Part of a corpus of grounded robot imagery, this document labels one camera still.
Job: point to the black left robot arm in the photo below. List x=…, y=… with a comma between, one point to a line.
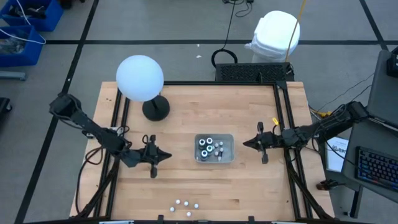
x=93, y=130

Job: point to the black table clamp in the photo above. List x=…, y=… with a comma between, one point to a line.
x=251, y=219
x=160, y=218

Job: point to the black aluminium table frame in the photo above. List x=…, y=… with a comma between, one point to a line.
x=202, y=83

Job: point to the grey plastic bin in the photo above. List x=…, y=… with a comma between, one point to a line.
x=229, y=140

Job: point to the black perforated computer case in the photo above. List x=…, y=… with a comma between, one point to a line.
x=248, y=72

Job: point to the large blue food coloring bottle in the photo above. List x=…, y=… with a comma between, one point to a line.
x=204, y=154

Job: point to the white bagged trash bin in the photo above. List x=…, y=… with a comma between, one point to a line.
x=273, y=34

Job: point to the black desk foot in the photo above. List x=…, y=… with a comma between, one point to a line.
x=325, y=185

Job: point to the black device box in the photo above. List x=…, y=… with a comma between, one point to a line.
x=393, y=63

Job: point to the white globe table lamp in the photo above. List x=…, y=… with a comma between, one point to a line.
x=140, y=77

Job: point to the grey computer monitor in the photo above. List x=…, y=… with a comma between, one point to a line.
x=385, y=90

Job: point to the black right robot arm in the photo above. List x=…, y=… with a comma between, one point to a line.
x=326, y=124

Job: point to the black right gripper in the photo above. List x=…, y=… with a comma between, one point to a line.
x=272, y=140

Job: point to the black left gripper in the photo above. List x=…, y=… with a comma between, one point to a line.
x=144, y=156

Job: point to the grey desk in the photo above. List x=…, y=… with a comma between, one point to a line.
x=367, y=137

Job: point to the black backlit keyboard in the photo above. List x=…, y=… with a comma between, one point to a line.
x=376, y=168

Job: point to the grey metal bar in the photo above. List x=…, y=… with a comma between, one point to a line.
x=12, y=75

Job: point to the large black-tipped food coloring bottle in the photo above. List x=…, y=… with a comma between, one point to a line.
x=201, y=142

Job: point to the white paper sheet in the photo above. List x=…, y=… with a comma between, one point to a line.
x=335, y=155

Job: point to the blue plastic storage bin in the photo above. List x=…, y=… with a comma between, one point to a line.
x=46, y=18
x=28, y=56

